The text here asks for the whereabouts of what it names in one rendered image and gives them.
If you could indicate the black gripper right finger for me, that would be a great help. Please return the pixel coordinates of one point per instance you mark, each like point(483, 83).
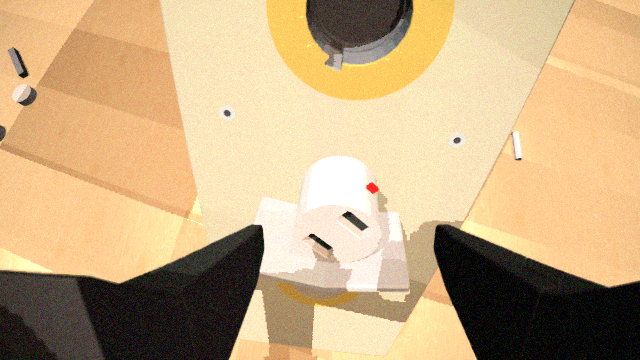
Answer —
point(513, 308)

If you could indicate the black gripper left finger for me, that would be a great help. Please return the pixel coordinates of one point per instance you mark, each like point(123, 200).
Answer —
point(191, 308)

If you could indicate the dark grey rectangular bar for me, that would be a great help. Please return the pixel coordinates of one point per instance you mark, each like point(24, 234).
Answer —
point(18, 63)

